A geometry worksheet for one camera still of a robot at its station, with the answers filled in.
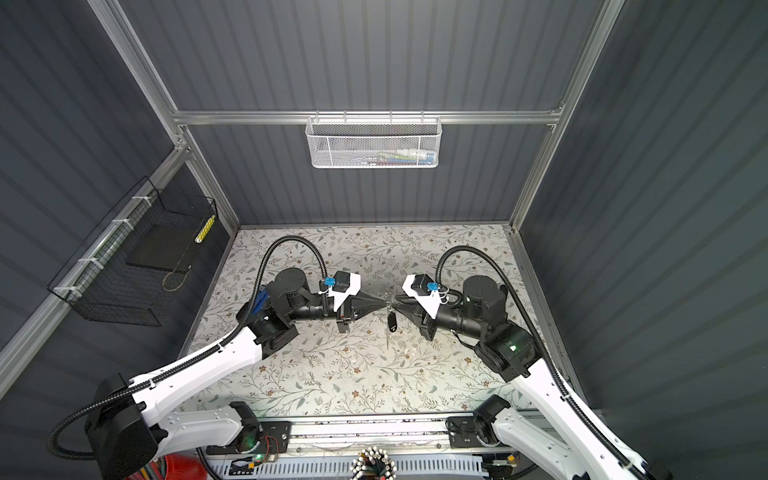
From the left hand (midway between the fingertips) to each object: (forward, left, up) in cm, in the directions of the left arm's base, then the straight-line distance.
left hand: (387, 301), depth 63 cm
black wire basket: (+15, +63, -4) cm, 64 cm away
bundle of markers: (-27, +4, -14) cm, 30 cm away
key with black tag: (-3, -1, -4) cm, 5 cm away
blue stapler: (+20, +40, -30) cm, 54 cm away
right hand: (0, -3, 0) cm, 3 cm away
